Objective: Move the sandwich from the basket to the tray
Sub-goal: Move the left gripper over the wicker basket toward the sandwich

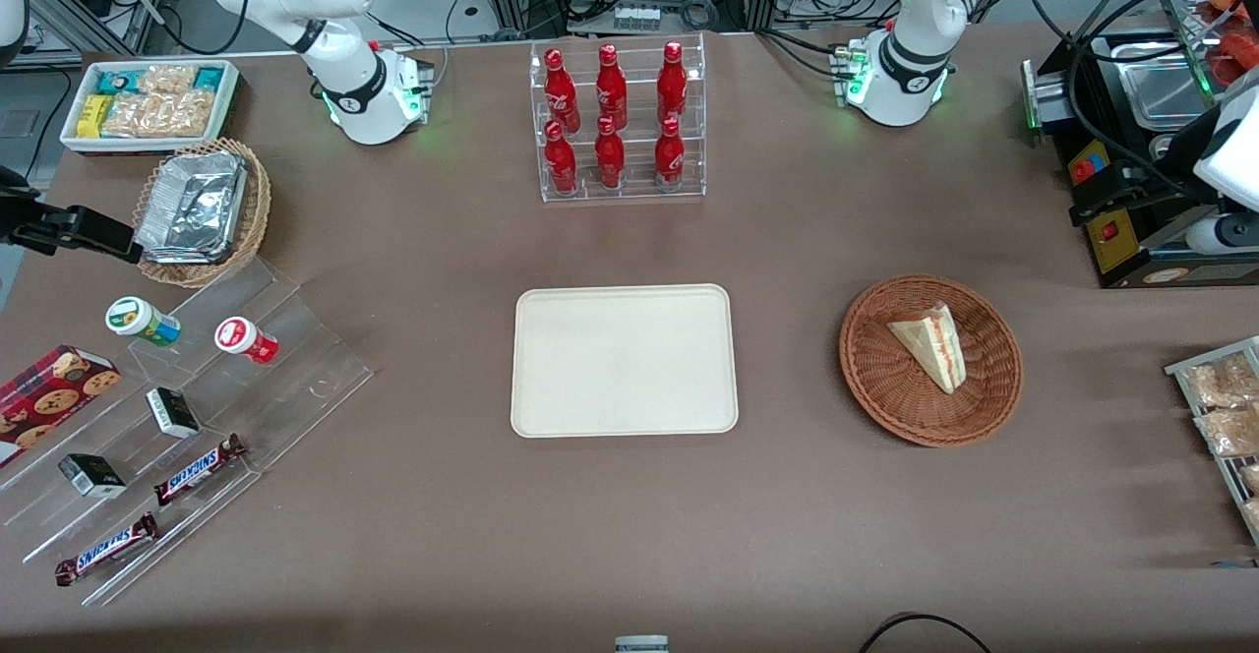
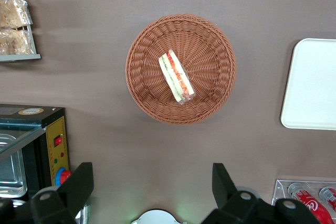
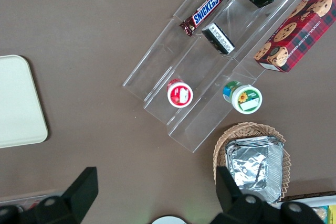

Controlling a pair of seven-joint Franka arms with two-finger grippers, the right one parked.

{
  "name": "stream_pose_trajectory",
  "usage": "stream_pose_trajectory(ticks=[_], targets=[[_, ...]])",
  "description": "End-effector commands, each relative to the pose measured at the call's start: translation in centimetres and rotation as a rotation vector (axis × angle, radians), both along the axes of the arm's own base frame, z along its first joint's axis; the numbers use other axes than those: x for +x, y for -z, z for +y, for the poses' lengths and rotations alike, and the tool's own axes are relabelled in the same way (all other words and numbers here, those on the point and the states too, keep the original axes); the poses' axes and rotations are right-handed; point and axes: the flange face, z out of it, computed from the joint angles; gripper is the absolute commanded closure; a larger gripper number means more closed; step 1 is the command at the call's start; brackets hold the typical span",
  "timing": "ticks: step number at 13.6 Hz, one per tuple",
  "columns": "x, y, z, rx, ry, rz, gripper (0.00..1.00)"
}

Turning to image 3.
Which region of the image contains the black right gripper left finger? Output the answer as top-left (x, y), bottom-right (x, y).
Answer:
top-left (0, 166), bottom-right (99, 224)

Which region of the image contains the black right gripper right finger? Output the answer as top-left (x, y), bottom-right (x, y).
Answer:
top-left (209, 166), bottom-right (326, 224)

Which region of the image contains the light wicker basket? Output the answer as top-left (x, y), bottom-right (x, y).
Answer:
top-left (213, 122), bottom-right (292, 204)

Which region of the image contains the cream plastic tray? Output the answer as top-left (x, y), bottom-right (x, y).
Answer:
top-left (0, 55), bottom-right (49, 149)

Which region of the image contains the aluminium foil container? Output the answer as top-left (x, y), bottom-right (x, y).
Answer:
top-left (224, 135), bottom-right (286, 204)

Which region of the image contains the white snack bin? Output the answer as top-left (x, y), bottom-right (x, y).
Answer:
top-left (279, 195), bottom-right (336, 224)

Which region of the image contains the clear rice cracker pack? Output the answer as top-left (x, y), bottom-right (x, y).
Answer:
top-left (313, 207), bottom-right (328, 222)

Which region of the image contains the yellow snack packet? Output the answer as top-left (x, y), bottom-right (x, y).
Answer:
top-left (327, 205), bottom-right (336, 224)

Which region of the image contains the green lidded sunflower cup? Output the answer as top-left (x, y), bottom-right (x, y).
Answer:
top-left (222, 80), bottom-right (263, 115)

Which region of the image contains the red lidded yogurt cup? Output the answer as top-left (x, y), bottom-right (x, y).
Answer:
top-left (166, 78), bottom-right (194, 109)

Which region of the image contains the clear acrylic tiered stand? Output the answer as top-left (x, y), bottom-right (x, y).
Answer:
top-left (122, 0), bottom-right (331, 154)

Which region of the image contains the red tartan cookie box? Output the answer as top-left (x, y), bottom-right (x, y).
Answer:
top-left (253, 0), bottom-right (336, 73)

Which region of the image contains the Snickers chocolate bar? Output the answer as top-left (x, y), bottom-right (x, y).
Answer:
top-left (179, 0), bottom-right (228, 37)

